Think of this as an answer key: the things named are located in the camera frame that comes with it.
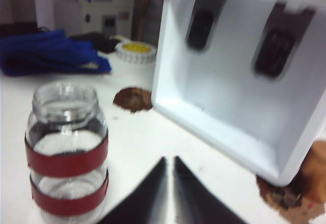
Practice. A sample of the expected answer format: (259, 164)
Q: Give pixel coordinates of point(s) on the blue folded cloth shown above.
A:
(51, 53)

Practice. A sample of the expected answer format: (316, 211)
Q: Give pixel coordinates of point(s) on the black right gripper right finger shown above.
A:
(198, 201)

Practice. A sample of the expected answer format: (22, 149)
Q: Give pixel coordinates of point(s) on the white tape roll yellow core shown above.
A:
(135, 54)

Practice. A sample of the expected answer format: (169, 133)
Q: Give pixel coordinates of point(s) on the glass bottle with red bands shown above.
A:
(66, 160)

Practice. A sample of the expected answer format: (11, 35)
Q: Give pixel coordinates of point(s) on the dark grey dispenser tap lever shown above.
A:
(203, 23)
(277, 48)

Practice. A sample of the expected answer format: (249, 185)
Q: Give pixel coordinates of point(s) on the white AUX water dispenser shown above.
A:
(229, 101)

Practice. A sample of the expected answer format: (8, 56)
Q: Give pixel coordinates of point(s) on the white machine with blue logo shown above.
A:
(96, 5)

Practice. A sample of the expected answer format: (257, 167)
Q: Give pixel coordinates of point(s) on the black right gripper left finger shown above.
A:
(145, 201)

